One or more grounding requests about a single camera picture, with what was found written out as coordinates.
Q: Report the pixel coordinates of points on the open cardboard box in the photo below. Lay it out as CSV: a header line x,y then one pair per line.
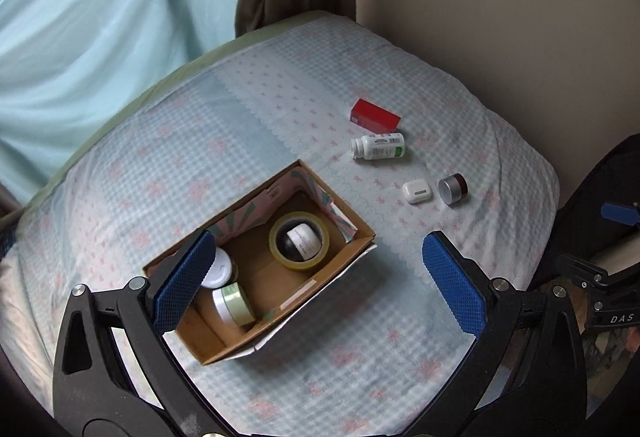
x,y
275,293

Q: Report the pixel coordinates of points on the white pill bottle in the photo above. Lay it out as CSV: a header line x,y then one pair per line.
x,y
378,147

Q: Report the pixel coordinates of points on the green jar white lid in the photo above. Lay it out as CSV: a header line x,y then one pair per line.
x,y
232,305

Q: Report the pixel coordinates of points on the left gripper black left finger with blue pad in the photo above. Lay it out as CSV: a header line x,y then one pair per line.
x,y
114,374

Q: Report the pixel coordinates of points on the light blue sheer curtain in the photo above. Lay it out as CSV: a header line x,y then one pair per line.
x,y
68,66

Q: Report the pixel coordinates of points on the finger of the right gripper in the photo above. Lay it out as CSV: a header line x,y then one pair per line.
x,y
626,215

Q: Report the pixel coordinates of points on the black jar white label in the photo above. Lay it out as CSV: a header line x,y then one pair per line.
x,y
298,242

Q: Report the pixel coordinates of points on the red rectangular box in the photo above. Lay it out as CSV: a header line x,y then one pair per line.
x,y
372,117

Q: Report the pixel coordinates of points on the silver red small jar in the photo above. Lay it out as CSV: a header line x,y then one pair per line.
x,y
453,189

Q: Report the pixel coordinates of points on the white earbuds case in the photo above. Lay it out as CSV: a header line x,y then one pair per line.
x,y
416,191

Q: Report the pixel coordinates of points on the checkered floral bed cover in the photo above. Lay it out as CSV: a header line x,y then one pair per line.
x,y
367,354

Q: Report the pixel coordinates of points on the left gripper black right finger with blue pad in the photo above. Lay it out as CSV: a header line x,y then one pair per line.
x,y
524,374

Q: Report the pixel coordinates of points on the white lidded round jar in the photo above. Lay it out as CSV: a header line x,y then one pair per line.
x,y
222,272

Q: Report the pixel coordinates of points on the yellow tape roll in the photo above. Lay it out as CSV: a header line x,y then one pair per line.
x,y
299,217

